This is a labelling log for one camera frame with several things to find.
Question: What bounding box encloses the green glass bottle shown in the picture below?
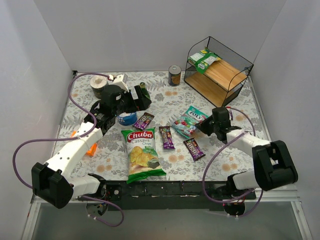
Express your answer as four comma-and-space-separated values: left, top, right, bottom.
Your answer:
139, 82, 151, 100

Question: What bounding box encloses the purple m&m bag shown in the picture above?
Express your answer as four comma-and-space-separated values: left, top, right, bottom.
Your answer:
133, 112, 155, 131
183, 138, 205, 162
227, 108, 234, 121
159, 126, 175, 150

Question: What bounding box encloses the teal Fox's candy bag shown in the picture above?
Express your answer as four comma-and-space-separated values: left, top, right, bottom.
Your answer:
171, 105, 209, 138

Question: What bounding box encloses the purple M&M bag front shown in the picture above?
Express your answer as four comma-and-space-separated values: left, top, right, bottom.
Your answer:
183, 138, 205, 162

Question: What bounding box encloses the green candy bag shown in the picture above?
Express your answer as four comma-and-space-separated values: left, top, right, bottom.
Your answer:
187, 47, 222, 74

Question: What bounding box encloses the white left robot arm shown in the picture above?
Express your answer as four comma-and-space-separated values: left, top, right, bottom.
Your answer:
31, 82, 152, 209

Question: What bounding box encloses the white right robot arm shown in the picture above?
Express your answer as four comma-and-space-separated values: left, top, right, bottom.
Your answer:
195, 107, 298, 194

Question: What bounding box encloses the dark tin can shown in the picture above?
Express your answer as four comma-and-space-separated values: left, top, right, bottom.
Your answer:
168, 65, 182, 86

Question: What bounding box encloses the green Chuba chips bag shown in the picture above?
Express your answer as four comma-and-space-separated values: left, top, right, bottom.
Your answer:
121, 128, 166, 184

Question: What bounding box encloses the orange smiley snack box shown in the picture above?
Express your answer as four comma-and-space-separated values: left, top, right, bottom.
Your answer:
85, 143, 98, 157

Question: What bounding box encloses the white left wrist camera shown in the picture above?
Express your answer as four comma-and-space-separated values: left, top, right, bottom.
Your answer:
108, 74, 129, 92

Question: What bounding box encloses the black wire wooden shelf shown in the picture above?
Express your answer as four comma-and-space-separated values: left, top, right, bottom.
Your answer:
184, 36, 254, 107

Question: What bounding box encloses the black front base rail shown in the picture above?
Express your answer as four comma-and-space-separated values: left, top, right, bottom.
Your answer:
104, 180, 246, 211

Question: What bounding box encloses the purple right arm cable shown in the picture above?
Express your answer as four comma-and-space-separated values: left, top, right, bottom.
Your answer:
201, 107, 265, 218

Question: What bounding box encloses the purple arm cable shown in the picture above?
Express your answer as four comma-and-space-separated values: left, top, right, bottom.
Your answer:
201, 107, 265, 218
12, 72, 125, 228

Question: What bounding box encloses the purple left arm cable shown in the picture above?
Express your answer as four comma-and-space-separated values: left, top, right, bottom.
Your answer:
12, 72, 125, 228

